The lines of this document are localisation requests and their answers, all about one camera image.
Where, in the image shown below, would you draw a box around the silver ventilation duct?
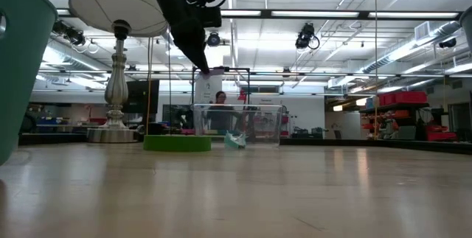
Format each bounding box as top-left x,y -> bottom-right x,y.
363,20 -> 462,75

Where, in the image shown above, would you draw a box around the person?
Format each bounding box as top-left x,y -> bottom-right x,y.
205,90 -> 237,133

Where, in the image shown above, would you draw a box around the white shade silver table lamp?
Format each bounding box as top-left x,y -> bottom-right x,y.
68,0 -> 169,144

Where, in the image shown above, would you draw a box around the shelf with red bins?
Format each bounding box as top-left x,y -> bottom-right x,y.
359,90 -> 431,141

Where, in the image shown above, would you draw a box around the green masking tape roll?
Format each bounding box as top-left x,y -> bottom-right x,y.
143,134 -> 212,153

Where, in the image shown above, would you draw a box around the clear plastic bin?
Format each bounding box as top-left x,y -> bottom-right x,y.
192,103 -> 284,147

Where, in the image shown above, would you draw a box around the teal green plastic bin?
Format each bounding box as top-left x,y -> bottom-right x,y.
0,0 -> 59,167

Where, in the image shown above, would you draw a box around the black overhead light bar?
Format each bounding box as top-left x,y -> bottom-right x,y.
57,7 -> 462,21

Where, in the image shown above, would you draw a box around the black monitor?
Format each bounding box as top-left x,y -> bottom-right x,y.
123,79 -> 160,114

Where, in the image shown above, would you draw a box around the black ceiling spotlight with cable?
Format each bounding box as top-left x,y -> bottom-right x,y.
294,22 -> 321,52

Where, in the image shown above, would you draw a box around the teal staple remover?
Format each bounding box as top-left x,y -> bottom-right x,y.
223,130 -> 248,150

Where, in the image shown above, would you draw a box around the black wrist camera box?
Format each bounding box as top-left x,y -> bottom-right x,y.
198,4 -> 223,29

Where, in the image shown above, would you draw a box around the red crates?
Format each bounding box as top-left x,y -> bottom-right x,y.
426,125 -> 458,142

